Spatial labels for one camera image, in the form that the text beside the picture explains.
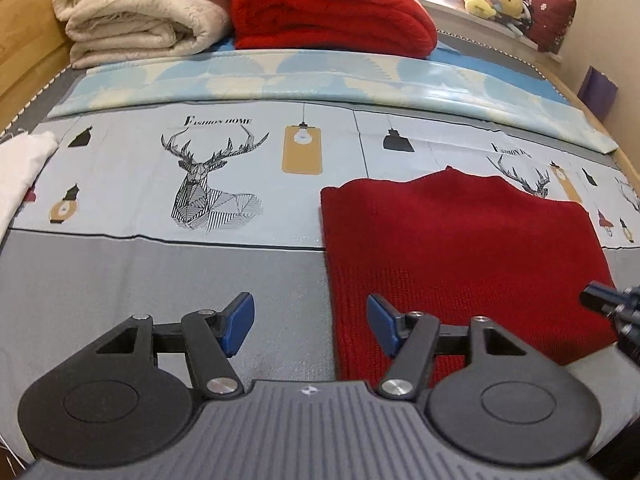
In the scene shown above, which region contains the dark red knit sweater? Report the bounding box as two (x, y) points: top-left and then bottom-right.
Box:
(320, 168), (615, 384)

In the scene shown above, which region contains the grey printed bed sheet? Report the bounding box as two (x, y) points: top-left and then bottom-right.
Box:
(1, 40), (639, 460)

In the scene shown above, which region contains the purple box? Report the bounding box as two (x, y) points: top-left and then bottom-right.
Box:
(577, 66), (618, 122)

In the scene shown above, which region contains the white cloth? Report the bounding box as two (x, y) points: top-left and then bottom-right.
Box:
(0, 131), (58, 238)

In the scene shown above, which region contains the dark red cushion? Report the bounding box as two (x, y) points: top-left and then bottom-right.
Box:
(525, 0), (577, 54)

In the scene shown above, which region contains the cream folded blanket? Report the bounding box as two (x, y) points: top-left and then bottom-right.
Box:
(52, 0), (231, 70)

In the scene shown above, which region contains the bright red folded blanket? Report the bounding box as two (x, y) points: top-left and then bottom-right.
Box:
(231, 0), (438, 58)

